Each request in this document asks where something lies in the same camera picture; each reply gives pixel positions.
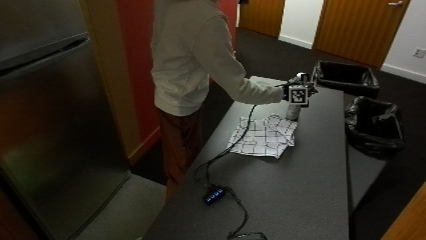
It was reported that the white marker cube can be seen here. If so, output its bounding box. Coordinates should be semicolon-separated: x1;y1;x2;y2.
288;84;312;108

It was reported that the black rectangular trash bin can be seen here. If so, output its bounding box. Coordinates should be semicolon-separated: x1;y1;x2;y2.
310;59;382;100

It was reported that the black bagged trash bin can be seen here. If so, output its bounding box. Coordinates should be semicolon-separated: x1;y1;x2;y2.
344;95;406;160

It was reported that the white checked cloth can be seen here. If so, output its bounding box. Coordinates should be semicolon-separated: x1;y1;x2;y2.
226;113;300;160

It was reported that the plain wooden door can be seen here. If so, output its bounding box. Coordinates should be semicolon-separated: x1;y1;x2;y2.
237;0;286;39

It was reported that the the person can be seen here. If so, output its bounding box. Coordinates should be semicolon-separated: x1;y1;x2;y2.
149;0;286;203

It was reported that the black hub with blue lights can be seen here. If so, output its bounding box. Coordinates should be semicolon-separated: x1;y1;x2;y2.
201;186;229;206

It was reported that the wooden cabinet corner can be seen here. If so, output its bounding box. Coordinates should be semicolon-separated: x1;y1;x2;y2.
380;181;426;240

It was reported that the wooden side panel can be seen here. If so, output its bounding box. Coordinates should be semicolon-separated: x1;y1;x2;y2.
79;0;144;160

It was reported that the stainless steel refrigerator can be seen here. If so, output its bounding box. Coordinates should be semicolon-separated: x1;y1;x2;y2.
0;0;133;240

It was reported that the wooden door with handle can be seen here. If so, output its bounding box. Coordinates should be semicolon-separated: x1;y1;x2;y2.
312;0;413;69

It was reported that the black glove cable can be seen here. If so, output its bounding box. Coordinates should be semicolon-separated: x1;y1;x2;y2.
193;104;258;191

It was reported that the black hub cable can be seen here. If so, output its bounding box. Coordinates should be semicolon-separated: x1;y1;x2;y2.
225;188;269;240

